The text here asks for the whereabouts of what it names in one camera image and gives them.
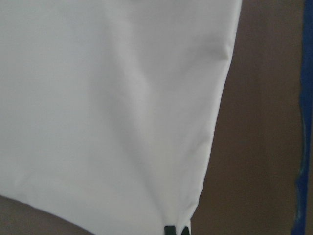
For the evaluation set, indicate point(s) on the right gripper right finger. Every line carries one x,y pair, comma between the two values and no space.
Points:
185,231

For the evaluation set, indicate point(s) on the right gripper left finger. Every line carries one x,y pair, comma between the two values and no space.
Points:
169,230

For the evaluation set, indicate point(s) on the cream long-sleeve cat shirt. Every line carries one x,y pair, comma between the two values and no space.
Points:
108,107

